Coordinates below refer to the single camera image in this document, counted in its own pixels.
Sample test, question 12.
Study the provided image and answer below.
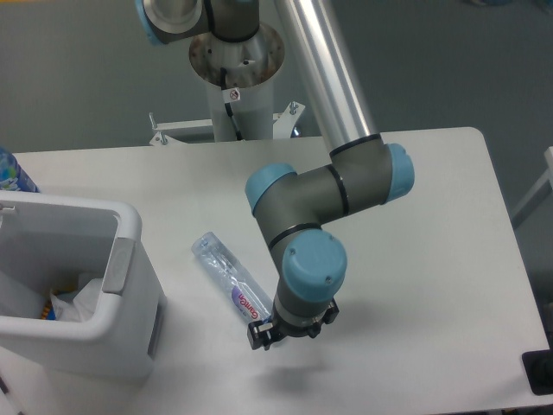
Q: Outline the white pedestal foot bracket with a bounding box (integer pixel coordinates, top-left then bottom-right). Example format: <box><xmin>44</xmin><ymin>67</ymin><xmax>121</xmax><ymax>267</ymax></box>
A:
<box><xmin>149</xmin><ymin>101</ymin><xmax>306</xmax><ymax>146</ymax></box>

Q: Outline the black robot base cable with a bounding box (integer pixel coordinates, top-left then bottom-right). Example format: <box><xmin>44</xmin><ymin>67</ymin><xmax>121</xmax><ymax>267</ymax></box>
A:
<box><xmin>219</xmin><ymin>67</ymin><xmax>244</xmax><ymax>142</ymax></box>

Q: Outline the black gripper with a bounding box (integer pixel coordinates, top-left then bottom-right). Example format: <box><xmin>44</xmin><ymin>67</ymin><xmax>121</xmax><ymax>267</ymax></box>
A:
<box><xmin>247</xmin><ymin>299</ymin><xmax>340</xmax><ymax>350</ymax></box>

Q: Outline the black clamp at table edge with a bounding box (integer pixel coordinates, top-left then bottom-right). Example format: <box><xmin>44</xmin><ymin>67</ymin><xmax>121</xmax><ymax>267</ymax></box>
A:
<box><xmin>522</xmin><ymin>349</ymin><xmax>552</xmax><ymax>396</ymax></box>

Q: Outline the clear plastic water bottle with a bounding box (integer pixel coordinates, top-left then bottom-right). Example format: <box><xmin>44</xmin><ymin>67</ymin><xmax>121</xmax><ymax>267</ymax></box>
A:
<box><xmin>191</xmin><ymin>232</ymin><xmax>273</xmax><ymax>324</ymax></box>

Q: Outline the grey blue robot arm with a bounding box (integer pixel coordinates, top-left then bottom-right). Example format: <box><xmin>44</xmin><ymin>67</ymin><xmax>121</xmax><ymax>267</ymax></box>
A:
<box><xmin>136</xmin><ymin>1</ymin><xmax>415</xmax><ymax>349</ymax></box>

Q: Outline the blue yellow snack packet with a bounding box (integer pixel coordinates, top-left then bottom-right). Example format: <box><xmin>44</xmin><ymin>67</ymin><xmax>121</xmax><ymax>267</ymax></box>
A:
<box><xmin>40</xmin><ymin>300</ymin><xmax>56</xmax><ymax>321</ymax></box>

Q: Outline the white frame leg right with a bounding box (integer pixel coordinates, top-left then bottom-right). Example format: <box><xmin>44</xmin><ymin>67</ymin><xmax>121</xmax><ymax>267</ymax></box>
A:
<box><xmin>511</xmin><ymin>146</ymin><xmax>552</xmax><ymax>229</ymax></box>

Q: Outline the white plastic trash can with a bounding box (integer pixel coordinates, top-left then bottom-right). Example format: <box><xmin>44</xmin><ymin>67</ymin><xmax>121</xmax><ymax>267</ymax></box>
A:
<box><xmin>1</xmin><ymin>191</ymin><xmax>167</xmax><ymax>378</ymax></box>

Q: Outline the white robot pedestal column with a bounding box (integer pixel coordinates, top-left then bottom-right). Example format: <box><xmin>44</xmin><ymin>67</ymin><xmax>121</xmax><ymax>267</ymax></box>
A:
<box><xmin>189</xmin><ymin>23</ymin><xmax>285</xmax><ymax>142</ymax></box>

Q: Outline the clear plastic wrapper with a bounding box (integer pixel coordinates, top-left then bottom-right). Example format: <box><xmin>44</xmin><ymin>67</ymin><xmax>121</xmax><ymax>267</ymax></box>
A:
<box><xmin>50</xmin><ymin>278</ymin><xmax>103</xmax><ymax>322</ymax></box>

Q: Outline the blue patterned bottle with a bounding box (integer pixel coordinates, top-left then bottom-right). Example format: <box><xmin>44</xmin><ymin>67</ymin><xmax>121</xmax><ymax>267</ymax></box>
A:
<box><xmin>1</xmin><ymin>148</ymin><xmax>41</xmax><ymax>193</ymax></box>

